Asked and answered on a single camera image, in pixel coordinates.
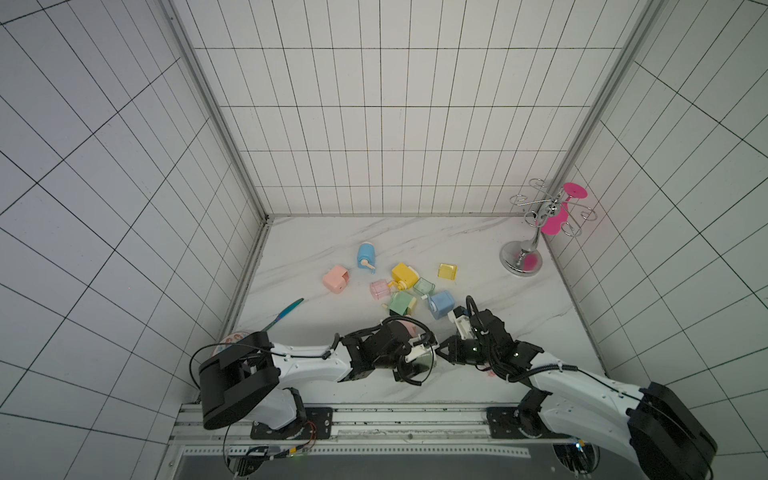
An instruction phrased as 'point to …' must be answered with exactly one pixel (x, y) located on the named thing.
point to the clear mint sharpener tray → (424, 286)
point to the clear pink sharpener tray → (380, 289)
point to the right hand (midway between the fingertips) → (431, 345)
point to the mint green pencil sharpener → (400, 303)
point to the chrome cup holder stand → (522, 261)
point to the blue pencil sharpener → (441, 303)
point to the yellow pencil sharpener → (404, 277)
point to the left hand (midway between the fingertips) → (414, 358)
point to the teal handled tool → (283, 313)
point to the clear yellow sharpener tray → (447, 271)
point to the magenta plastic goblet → (554, 223)
